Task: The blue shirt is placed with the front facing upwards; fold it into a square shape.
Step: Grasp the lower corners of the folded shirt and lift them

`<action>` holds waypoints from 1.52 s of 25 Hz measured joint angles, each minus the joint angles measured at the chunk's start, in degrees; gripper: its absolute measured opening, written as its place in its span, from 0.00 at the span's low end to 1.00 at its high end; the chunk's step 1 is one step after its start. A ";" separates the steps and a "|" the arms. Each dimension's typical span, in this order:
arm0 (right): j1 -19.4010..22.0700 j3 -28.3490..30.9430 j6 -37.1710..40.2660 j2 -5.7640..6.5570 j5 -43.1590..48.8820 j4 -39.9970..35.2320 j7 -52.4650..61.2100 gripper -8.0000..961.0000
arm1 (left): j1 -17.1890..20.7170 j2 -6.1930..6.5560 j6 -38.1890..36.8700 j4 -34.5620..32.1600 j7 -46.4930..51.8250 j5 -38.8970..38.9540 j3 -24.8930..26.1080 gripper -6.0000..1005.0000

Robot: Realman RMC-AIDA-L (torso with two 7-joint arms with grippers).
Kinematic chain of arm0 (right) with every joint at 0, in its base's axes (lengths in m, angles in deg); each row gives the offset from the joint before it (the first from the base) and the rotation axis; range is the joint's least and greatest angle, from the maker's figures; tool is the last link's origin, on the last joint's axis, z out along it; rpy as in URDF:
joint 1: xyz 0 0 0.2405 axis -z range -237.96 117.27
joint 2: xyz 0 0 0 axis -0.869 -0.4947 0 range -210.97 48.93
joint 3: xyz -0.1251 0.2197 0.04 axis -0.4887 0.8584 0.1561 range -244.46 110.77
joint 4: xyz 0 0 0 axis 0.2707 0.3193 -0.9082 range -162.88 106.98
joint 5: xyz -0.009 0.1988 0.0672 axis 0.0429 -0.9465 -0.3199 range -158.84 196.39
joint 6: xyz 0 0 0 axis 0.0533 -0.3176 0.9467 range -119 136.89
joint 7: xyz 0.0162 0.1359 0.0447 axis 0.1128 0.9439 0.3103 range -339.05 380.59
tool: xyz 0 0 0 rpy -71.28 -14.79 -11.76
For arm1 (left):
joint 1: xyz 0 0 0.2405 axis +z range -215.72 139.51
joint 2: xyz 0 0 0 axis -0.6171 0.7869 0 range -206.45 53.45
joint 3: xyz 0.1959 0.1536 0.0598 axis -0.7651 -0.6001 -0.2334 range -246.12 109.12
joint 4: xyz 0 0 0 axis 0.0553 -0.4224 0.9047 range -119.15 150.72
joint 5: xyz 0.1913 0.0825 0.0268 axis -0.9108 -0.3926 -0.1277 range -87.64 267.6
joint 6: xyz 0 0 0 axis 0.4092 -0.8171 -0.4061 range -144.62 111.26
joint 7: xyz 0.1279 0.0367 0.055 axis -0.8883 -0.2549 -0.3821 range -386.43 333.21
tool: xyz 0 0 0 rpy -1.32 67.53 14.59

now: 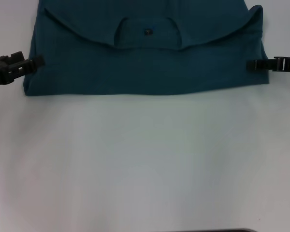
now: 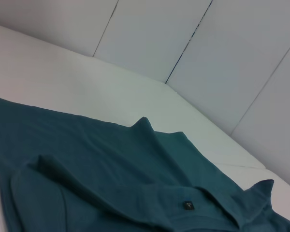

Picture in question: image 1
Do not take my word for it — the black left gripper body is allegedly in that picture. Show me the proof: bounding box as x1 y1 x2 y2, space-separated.
0 55 16 89

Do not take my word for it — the teal blue t-shirt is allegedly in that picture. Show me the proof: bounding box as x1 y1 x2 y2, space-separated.
23 0 271 97

